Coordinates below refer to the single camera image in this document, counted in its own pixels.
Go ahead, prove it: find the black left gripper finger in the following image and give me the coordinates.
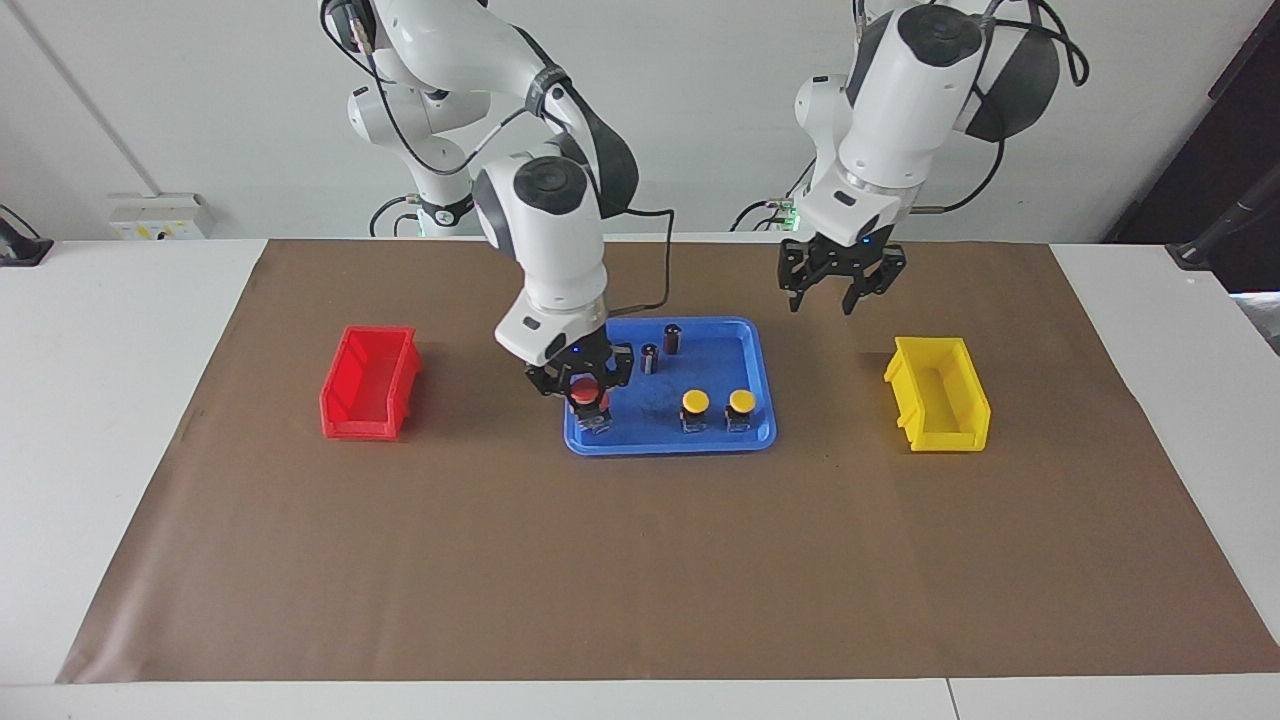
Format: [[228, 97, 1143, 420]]
[[842, 248, 909, 318], [778, 242, 825, 315]]

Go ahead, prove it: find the blue plastic tray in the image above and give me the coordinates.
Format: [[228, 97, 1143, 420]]
[[563, 316, 778, 457]]

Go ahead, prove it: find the yellow plastic bin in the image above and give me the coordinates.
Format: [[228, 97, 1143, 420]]
[[883, 336, 992, 454]]

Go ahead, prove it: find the red plastic bin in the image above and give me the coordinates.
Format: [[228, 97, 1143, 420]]
[[319, 325, 423, 442]]

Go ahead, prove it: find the brown paper table mat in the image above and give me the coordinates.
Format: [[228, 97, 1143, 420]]
[[55, 238, 1280, 685]]

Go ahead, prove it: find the grey device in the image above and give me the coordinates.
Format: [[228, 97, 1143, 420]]
[[1232, 290, 1280, 356]]

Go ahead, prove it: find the black clamp base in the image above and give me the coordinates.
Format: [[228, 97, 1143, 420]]
[[0, 205, 54, 267]]

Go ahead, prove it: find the black base cable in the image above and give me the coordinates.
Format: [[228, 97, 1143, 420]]
[[370, 195, 419, 239], [730, 160, 816, 233]]

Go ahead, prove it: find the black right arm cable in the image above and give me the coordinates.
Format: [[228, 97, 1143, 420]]
[[335, 0, 676, 319]]

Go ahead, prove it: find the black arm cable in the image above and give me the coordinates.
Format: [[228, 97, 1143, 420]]
[[335, 0, 676, 319], [905, 0, 1091, 216]]

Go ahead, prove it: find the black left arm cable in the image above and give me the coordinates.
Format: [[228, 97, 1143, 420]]
[[905, 0, 1091, 216]]

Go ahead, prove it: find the white wall socket box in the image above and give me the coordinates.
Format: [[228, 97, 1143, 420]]
[[108, 193, 216, 241]]

